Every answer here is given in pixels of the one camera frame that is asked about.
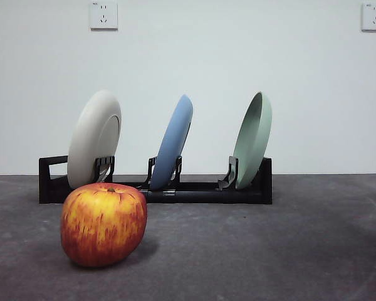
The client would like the blue plate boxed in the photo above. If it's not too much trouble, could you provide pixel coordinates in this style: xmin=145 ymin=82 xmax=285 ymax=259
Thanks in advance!
xmin=150 ymin=94 xmax=194 ymax=191

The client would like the red yellow apple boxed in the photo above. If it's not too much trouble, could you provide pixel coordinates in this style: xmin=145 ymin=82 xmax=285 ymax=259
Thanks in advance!
xmin=60 ymin=182 xmax=148 ymax=268

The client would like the black plate rack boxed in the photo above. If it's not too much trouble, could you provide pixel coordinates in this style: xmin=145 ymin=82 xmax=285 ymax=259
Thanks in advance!
xmin=38 ymin=155 xmax=273 ymax=205

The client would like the green plate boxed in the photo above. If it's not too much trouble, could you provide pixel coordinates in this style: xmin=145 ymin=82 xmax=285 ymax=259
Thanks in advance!
xmin=232 ymin=91 xmax=273 ymax=191

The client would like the beige plate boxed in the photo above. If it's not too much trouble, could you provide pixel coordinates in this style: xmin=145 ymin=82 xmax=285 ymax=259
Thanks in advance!
xmin=66 ymin=90 xmax=123 ymax=190

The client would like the white wall socket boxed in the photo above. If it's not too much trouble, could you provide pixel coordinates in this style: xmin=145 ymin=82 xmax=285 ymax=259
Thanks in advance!
xmin=360 ymin=3 xmax=376 ymax=33
xmin=88 ymin=1 xmax=119 ymax=31

